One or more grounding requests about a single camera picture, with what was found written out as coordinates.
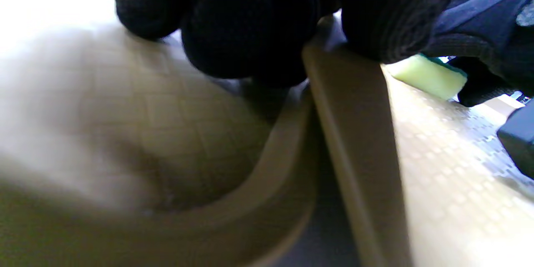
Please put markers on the person's left hand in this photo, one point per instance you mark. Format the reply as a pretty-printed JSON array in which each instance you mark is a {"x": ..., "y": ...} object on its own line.
[{"x": 250, "y": 21}]

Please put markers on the person's right hand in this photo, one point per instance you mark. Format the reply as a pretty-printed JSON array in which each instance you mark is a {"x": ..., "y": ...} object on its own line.
[{"x": 496, "y": 21}]

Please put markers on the brown plastic food tray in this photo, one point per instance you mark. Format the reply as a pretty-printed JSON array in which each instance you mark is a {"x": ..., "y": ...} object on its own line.
[
  {"x": 125, "y": 112},
  {"x": 354, "y": 133}
]

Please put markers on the yellow and green sponge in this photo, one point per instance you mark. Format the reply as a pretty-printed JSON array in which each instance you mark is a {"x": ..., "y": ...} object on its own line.
[{"x": 429, "y": 77}]

